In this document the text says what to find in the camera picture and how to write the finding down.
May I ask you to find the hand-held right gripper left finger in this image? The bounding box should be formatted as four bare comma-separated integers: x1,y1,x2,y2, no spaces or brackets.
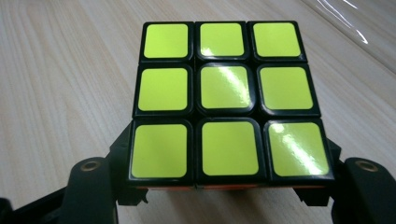
105,120,149,207

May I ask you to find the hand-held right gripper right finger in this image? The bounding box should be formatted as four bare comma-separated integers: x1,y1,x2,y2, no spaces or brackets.
292,138,344,208

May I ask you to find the yellow and green puzzle cube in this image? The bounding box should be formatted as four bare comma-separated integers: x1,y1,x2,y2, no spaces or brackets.
126,20,336,191

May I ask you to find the clear plastic bag white trim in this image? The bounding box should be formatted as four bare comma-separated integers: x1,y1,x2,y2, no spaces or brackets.
300,0,396,74

